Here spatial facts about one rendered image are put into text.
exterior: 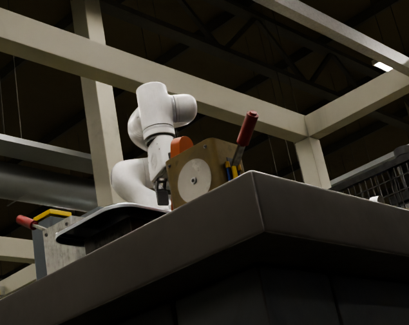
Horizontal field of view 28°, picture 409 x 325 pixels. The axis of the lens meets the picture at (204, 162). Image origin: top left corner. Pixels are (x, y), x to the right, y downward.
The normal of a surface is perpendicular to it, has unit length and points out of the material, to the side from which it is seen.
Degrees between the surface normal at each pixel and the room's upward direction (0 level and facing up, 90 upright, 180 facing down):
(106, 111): 90
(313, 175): 90
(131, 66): 90
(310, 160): 90
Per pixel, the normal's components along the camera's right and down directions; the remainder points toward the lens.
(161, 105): 0.29, -0.41
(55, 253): -0.67, -0.18
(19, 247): 0.71, -0.39
